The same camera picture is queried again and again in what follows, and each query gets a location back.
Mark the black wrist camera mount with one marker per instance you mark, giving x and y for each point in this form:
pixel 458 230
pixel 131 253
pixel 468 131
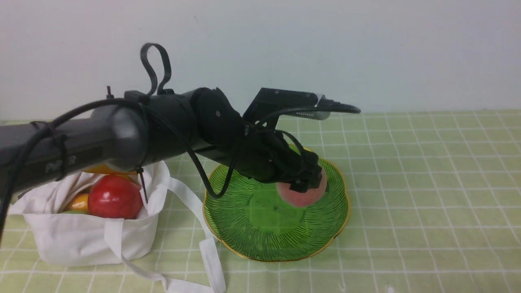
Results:
pixel 269 104

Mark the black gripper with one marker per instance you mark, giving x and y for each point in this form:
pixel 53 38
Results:
pixel 276 156

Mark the red apple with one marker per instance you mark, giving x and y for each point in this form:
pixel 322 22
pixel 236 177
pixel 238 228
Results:
pixel 115 197

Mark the pink peach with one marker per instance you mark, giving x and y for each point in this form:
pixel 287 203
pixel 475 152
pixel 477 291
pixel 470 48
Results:
pixel 299 199

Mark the green checkered tablecloth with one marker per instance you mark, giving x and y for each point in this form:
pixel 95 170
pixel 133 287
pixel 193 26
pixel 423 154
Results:
pixel 435 208

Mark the green glass plate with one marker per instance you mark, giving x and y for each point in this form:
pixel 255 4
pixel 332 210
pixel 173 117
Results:
pixel 252 220

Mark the yellow banana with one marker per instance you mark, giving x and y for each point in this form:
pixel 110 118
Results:
pixel 104 169

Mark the white cloth bag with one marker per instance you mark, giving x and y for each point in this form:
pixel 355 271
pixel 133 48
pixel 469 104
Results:
pixel 84 240

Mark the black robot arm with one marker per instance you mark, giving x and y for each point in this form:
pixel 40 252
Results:
pixel 136 131

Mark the orange fruit in bag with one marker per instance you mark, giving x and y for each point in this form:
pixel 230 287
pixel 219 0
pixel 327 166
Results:
pixel 78 205

